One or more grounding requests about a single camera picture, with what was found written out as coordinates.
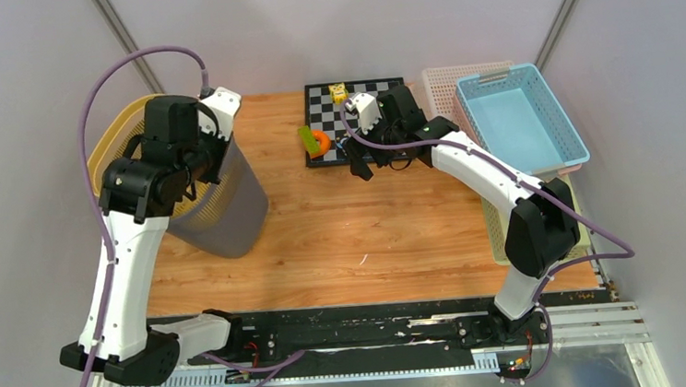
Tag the black and white chessboard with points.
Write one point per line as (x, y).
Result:
(321, 114)

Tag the green plastic basket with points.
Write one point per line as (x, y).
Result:
(497, 223)

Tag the orange arch toy block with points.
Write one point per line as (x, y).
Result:
(326, 142)

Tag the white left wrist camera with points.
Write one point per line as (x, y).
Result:
(217, 112)

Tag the light blue plastic basket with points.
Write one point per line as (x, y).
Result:
(518, 119)

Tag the left aluminium frame post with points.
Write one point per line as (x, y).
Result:
(126, 40)

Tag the yellow owl toy block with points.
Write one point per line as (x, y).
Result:
(338, 93)

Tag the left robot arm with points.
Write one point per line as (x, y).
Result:
(117, 342)

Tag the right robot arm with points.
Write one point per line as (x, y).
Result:
(542, 228)

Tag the right aluminium frame post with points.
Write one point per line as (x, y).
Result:
(562, 16)

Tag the black metal base rail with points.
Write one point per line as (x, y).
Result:
(377, 338)

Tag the aluminium frame post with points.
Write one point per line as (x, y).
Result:
(562, 16)
(126, 40)

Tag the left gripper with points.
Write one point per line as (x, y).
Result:
(220, 146)

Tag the pink plastic basket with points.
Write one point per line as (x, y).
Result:
(549, 173)

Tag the yellow slatted laundry bin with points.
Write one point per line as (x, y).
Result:
(112, 143)

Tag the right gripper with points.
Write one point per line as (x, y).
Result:
(358, 165)

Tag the large white plastic basket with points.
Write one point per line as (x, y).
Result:
(434, 91)

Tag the grey and yellow laundry bin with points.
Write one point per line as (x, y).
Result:
(228, 217)

